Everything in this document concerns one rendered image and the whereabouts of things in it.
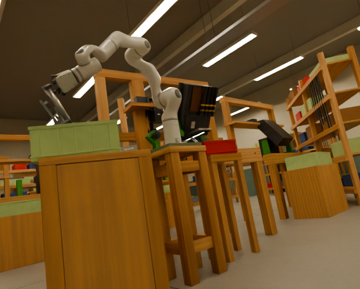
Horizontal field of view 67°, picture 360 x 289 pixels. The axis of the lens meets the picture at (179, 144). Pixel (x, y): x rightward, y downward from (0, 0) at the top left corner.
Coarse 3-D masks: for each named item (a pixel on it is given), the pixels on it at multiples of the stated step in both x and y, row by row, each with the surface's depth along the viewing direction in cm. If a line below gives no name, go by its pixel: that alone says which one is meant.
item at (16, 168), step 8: (0, 168) 761; (16, 168) 784; (24, 168) 797; (32, 168) 810; (0, 184) 749; (24, 184) 784; (32, 184) 793; (0, 192) 742; (24, 192) 782; (32, 192) 799
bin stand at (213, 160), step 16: (208, 160) 211; (224, 160) 216; (240, 160) 226; (224, 176) 239; (240, 176) 223; (224, 192) 238; (240, 192) 223; (224, 208) 205; (224, 224) 201; (224, 240) 199; (256, 240) 214; (208, 256) 215
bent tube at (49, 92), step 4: (48, 92) 143; (52, 92) 143; (52, 96) 141; (52, 100) 141; (56, 100) 141; (56, 104) 142; (60, 104) 143; (60, 108) 143; (60, 112) 144; (64, 112) 145; (64, 116) 146; (68, 116) 148
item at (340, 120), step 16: (352, 48) 403; (320, 64) 410; (336, 64) 411; (352, 64) 403; (304, 80) 503; (320, 80) 471; (288, 96) 631; (304, 96) 507; (320, 96) 421; (336, 96) 416; (352, 96) 430; (304, 112) 526; (320, 112) 434; (336, 112) 392; (352, 112) 400; (320, 128) 510; (336, 128) 388; (304, 144) 539; (320, 144) 590; (336, 144) 413; (352, 144) 393; (336, 160) 407; (352, 160) 379; (352, 176) 377; (352, 192) 377
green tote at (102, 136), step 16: (32, 128) 128; (48, 128) 130; (64, 128) 132; (80, 128) 134; (96, 128) 136; (112, 128) 137; (32, 144) 127; (48, 144) 129; (64, 144) 130; (80, 144) 132; (96, 144) 134; (112, 144) 136; (32, 160) 126
